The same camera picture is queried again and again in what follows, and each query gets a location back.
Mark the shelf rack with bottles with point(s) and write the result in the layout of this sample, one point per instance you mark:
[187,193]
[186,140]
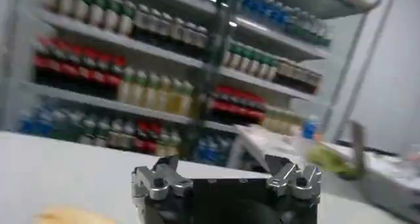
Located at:
[147,48]

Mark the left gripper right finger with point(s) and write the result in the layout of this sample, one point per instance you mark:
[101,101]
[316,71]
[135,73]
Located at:
[295,179]

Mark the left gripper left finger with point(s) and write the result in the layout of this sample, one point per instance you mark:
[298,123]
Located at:
[157,181]

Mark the clear water bottle blue label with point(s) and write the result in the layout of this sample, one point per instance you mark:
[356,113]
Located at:
[310,128]

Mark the beige shirt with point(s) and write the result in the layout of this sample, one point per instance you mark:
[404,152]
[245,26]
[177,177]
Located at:
[72,216]

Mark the green cloth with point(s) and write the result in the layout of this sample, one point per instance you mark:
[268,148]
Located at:
[328,159]

